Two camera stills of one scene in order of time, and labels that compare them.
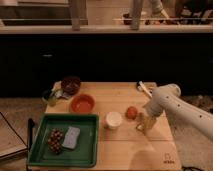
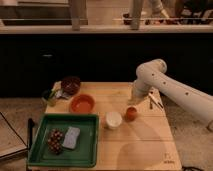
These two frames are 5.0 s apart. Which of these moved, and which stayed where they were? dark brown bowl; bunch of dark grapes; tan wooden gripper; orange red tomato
Moved: tan wooden gripper
Stayed: dark brown bowl; orange red tomato; bunch of dark grapes
